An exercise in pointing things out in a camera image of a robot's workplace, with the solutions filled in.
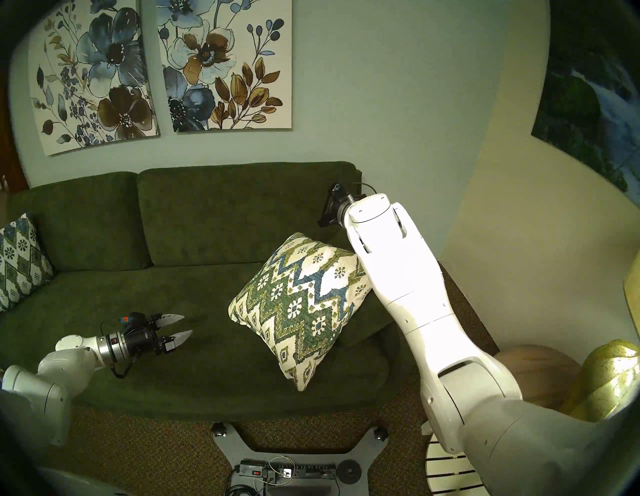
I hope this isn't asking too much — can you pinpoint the white coiled cable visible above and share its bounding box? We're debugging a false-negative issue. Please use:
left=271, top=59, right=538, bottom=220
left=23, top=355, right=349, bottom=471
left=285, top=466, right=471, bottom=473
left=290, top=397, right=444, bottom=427
left=265, top=455, right=297, bottom=487

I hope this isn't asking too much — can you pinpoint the green white patterned throw pillow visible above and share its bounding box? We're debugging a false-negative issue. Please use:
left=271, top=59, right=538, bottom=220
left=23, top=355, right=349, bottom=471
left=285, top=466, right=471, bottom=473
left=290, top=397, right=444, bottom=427
left=228, top=231, right=374, bottom=392

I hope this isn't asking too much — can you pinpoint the blue flower canvas painting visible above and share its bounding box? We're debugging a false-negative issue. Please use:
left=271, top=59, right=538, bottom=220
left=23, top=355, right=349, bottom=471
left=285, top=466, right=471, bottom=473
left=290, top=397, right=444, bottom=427
left=27, top=0, right=161, bottom=157

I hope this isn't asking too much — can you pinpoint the round wooden side table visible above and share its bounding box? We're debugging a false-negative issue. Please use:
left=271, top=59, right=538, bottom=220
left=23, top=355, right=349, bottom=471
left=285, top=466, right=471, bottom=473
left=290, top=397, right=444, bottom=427
left=494, top=344, right=584, bottom=412

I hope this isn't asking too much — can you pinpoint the dark green fabric sofa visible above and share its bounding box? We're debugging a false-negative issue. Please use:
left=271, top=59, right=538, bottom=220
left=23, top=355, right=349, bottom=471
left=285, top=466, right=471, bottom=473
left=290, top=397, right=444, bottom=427
left=0, top=161, right=427, bottom=423

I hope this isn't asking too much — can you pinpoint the black power strip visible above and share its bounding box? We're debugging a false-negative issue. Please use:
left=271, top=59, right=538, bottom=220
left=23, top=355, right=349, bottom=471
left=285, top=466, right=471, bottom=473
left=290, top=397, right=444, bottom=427
left=239, top=460, right=337, bottom=484

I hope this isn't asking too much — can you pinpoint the blue white patterned throw pillow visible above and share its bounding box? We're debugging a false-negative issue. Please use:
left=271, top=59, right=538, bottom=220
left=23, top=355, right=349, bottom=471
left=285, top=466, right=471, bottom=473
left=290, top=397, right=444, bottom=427
left=0, top=212, right=55, bottom=312

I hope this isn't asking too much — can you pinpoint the dark wooden door frame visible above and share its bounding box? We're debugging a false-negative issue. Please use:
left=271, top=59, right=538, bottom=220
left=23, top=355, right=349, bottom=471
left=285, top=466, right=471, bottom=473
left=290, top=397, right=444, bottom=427
left=0, top=90, right=29, bottom=193

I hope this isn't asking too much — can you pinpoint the yellow-green speckled lamp base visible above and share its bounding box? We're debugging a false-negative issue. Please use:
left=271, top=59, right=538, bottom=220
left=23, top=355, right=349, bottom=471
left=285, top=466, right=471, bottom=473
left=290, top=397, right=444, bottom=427
left=570, top=339, right=640, bottom=424

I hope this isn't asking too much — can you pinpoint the white slatted stool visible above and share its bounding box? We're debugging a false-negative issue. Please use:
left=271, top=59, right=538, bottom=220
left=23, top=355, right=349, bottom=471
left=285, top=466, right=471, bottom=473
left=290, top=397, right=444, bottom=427
left=422, top=419, right=489, bottom=496

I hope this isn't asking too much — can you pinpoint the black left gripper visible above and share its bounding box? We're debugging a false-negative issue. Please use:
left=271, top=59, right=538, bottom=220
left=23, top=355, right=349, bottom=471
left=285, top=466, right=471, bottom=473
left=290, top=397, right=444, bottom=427
left=118, top=313, right=194, bottom=360

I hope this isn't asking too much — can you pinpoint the brown leaves flower canvas painting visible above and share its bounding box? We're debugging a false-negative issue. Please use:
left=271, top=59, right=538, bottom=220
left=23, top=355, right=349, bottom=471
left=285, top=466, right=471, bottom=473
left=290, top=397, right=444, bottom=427
left=156, top=0, right=293, bottom=134

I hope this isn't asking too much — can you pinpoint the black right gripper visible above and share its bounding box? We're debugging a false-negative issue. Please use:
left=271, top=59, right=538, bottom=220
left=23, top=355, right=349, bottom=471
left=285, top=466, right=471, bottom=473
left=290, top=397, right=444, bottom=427
left=317, top=184, right=354, bottom=227

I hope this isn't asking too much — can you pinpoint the waterfall landscape wall poster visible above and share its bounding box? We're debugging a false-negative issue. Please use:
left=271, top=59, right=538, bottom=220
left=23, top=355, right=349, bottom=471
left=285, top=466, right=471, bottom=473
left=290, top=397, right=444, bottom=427
left=531, top=0, right=640, bottom=208

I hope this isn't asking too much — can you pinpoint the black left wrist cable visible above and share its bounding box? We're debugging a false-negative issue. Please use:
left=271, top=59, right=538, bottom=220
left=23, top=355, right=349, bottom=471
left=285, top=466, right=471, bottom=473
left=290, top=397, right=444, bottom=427
left=100, top=320, right=134, bottom=380

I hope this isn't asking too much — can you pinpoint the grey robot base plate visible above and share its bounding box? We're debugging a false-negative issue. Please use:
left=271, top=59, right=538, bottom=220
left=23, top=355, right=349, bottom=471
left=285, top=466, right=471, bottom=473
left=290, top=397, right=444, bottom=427
left=211, top=422, right=390, bottom=496

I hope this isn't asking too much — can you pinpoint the pale yellow lampshade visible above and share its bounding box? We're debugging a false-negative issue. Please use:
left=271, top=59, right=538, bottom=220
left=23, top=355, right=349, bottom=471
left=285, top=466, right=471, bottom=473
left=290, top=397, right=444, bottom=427
left=623, top=250, right=640, bottom=341

